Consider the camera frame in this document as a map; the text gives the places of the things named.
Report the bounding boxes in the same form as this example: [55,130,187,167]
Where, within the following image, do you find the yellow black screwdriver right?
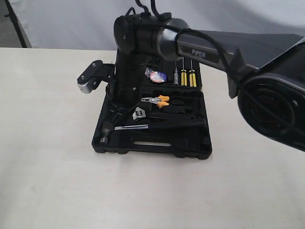
[189,60,197,87]

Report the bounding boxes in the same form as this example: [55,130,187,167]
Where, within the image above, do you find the clear handle tester screwdriver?
[173,62,179,85]

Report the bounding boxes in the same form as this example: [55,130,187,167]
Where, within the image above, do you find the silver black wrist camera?
[77,60,115,94]

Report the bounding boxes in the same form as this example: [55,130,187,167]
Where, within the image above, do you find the adjustable wrench black handle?
[132,107,183,124]

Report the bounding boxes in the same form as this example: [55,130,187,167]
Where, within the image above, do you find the white backdrop cloth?
[10,0,305,50]

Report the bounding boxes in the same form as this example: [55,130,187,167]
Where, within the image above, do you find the steel claw hammer black grip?
[93,119,207,143]

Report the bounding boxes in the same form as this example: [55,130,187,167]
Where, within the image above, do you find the black plastic tool case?
[91,57,212,160]

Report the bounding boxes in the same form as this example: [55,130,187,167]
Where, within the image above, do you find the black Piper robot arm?
[112,13,305,150]

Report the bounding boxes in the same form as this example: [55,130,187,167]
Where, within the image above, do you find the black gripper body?
[106,88,141,124]

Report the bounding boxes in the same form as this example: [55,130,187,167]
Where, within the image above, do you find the yellow black screwdriver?
[181,58,187,86]
[189,60,197,87]

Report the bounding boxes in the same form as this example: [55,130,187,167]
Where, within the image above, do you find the orange handled pliers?
[141,95,170,109]

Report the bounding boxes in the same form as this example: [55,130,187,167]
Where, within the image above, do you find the black backdrop stand pole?
[4,0,28,48]

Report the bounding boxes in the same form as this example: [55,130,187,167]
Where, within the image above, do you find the insulating tape roll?
[145,68,167,83]

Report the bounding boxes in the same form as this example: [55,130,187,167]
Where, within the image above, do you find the yellow black screwdriver left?
[181,58,187,86]

